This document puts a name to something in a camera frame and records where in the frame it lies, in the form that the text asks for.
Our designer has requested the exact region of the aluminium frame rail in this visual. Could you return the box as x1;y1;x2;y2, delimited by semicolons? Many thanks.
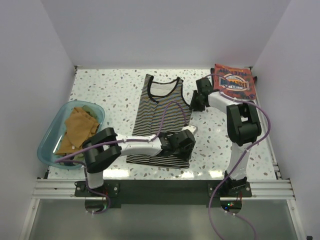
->
32;68;294;200

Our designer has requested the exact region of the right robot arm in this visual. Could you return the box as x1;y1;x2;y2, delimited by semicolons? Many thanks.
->
190;77;262;197

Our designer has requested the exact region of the red tank top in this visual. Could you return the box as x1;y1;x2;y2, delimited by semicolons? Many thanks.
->
210;63;257;100

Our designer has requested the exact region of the mustard yellow tank top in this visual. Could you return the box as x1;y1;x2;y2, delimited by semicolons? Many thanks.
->
54;106;100;156

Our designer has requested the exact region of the black white striped tank top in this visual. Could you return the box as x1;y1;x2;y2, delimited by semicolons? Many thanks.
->
126;73;193;169

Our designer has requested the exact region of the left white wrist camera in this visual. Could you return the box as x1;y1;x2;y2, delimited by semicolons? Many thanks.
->
182;125;198;135

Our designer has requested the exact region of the teal plastic basket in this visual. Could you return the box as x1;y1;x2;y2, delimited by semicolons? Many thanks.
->
37;100;105;170

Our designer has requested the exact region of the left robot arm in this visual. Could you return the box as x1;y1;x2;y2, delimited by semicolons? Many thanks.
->
82;125;198;196

